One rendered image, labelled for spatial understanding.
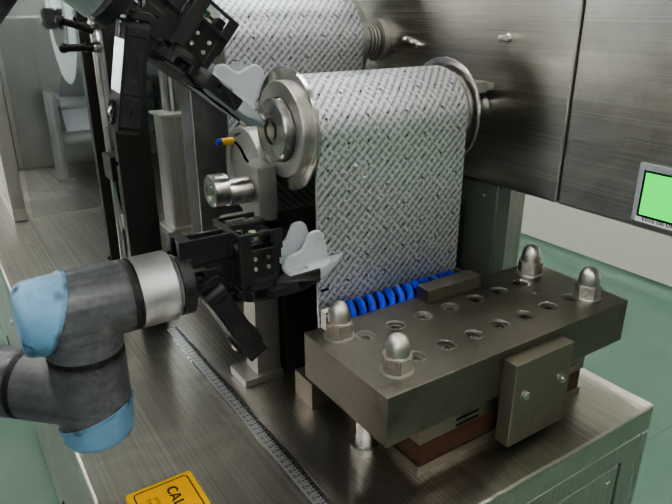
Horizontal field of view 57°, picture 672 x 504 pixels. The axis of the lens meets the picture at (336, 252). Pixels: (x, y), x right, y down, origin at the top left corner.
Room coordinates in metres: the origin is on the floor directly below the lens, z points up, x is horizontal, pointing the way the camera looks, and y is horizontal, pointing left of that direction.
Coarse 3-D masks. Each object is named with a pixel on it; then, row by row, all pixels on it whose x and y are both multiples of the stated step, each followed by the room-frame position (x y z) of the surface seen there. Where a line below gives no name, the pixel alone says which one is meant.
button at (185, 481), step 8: (184, 472) 0.53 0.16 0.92; (168, 480) 0.51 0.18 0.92; (176, 480) 0.51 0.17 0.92; (184, 480) 0.51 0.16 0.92; (192, 480) 0.51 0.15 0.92; (144, 488) 0.50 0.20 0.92; (152, 488) 0.50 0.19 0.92; (160, 488) 0.50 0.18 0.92; (168, 488) 0.50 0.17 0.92; (176, 488) 0.50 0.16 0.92; (184, 488) 0.50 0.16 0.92; (192, 488) 0.50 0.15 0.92; (200, 488) 0.50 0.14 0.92; (128, 496) 0.49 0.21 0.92; (136, 496) 0.49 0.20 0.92; (144, 496) 0.49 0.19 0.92; (152, 496) 0.49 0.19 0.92; (160, 496) 0.49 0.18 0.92; (168, 496) 0.49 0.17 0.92; (176, 496) 0.49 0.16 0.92; (184, 496) 0.49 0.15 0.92; (192, 496) 0.49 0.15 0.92; (200, 496) 0.49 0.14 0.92
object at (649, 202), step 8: (648, 176) 0.69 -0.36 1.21; (656, 176) 0.68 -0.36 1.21; (664, 176) 0.68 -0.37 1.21; (648, 184) 0.69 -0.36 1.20; (656, 184) 0.68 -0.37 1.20; (664, 184) 0.67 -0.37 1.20; (648, 192) 0.69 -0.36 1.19; (656, 192) 0.68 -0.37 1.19; (664, 192) 0.67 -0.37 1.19; (648, 200) 0.69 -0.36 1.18; (656, 200) 0.68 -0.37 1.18; (664, 200) 0.67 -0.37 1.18; (640, 208) 0.69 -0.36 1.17; (648, 208) 0.69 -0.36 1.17; (656, 208) 0.68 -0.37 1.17; (664, 208) 0.67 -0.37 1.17; (648, 216) 0.68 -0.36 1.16; (656, 216) 0.68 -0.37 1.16; (664, 216) 0.67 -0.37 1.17
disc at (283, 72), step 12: (276, 72) 0.76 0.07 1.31; (288, 72) 0.74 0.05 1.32; (264, 84) 0.79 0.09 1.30; (300, 84) 0.71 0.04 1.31; (312, 96) 0.70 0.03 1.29; (312, 108) 0.69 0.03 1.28; (312, 120) 0.69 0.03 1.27; (312, 132) 0.69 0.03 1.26; (312, 144) 0.69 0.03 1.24; (312, 156) 0.70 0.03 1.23; (312, 168) 0.70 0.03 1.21; (288, 180) 0.74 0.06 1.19; (300, 180) 0.72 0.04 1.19
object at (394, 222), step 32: (416, 160) 0.78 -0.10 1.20; (448, 160) 0.81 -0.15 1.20; (320, 192) 0.70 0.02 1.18; (352, 192) 0.73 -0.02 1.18; (384, 192) 0.75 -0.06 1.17; (416, 192) 0.78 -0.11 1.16; (448, 192) 0.81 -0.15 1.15; (320, 224) 0.70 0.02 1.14; (352, 224) 0.73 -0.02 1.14; (384, 224) 0.75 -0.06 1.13; (416, 224) 0.78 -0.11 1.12; (448, 224) 0.82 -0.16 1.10; (352, 256) 0.73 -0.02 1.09; (384, 256) 0.75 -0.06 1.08; (416, 256) 0.78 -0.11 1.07; (448, 256) 0.82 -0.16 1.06; (320, 288) 0.70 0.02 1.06; (352, 288) 0.73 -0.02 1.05; (384, 288) 0.75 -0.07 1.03
